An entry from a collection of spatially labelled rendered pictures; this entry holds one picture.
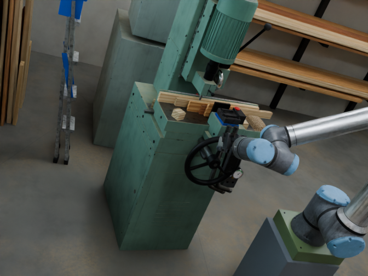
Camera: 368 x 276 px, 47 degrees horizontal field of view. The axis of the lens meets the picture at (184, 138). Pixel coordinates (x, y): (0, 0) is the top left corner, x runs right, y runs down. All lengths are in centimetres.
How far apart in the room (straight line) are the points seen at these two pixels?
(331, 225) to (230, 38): 95
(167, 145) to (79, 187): 95
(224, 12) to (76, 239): 147
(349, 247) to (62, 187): 175
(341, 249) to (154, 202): 97
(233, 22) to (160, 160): 75
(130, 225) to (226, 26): 118
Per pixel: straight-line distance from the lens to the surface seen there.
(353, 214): 194
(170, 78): 232
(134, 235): 248
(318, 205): 209
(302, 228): 217
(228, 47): 202
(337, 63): 528
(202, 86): 212
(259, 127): 228
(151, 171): 218
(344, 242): 196
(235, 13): 198
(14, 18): 300
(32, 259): 242
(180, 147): 213
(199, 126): 209
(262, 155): 155
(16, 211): 265
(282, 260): 216
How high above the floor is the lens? 184
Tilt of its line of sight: 29 degrees down
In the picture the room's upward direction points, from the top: 22 degrees clockwise
